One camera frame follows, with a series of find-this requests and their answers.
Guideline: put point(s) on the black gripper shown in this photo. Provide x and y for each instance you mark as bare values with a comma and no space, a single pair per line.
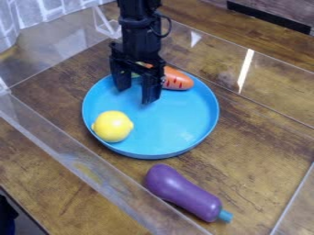
139,47

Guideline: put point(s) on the orange toy carrot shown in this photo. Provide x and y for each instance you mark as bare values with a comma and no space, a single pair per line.
175,80

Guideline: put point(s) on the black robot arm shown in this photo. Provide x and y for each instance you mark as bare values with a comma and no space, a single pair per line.
139,9

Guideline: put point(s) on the yellow toy lemon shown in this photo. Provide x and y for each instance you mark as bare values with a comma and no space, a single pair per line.
112,126

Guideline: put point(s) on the blue round plate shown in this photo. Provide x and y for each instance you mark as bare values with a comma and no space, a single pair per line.
168,126

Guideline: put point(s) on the black baseboard strip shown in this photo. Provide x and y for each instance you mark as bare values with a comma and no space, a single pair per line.
280,21

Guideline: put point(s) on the white patterned curtain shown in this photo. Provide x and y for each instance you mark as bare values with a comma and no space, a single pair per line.
21,14

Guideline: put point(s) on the purple toy eggplant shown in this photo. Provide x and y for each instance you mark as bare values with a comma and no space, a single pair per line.
170,186

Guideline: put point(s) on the clear acrylic enclosure wall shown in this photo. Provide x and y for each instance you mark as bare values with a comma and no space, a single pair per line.
81,190

